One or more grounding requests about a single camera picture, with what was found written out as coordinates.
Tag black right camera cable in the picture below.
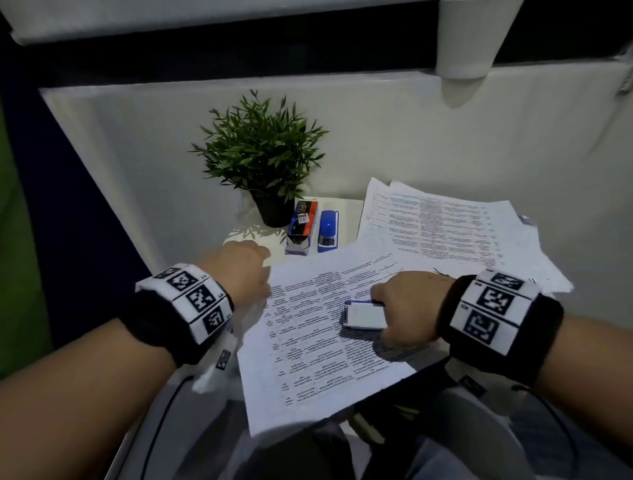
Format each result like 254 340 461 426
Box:
512 385 580 480

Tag green potted plant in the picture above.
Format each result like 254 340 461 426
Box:
190 90 330 229

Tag grey roller blind rail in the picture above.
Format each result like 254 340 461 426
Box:
0 0 438 47

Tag person's grey trousers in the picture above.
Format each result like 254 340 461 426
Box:
232 385 536 480

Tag printed paper bundle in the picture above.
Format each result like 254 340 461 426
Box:
236 242 447 439

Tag black wrist strap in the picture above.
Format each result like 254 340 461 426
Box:
436 269 565 387
118 263 236 369

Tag black camera cable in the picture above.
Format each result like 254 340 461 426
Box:
512 385 580 480
140 375 195 480

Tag blue staples box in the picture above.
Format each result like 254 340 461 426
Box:
285 199 320 257

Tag dark window pane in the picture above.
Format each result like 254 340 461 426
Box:
0 0 633 91

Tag black right wrist strap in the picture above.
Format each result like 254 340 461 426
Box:
436 269 565 387

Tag blue white stapler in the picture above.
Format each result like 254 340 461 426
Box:
317 210 341 254
341 299 388 332

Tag person's left forearm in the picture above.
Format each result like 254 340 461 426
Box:
0 318 179 480

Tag person's right hand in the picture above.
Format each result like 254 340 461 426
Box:
369 270 456 349

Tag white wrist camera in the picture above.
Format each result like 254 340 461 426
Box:
191 330 239 396
444 358 521 417

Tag black left camera cable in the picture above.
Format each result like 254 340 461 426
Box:
140 375 195 480

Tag white hanging cup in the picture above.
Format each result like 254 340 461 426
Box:
435 0 526 80

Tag metal bead chain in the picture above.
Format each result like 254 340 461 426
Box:
618 44 633 96

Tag green leaf print mat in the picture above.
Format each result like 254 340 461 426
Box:
0 98 53 380

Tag black left wrist strap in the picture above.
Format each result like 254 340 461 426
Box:
118 263 236 369

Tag person's left hand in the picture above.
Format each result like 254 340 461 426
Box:
197 241 272 307

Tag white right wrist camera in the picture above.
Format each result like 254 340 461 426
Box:
444 358 521 417

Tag stack of printed papers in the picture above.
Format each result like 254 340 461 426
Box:
355 177 574 295

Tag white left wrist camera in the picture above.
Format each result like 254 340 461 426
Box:
191 330 239 396

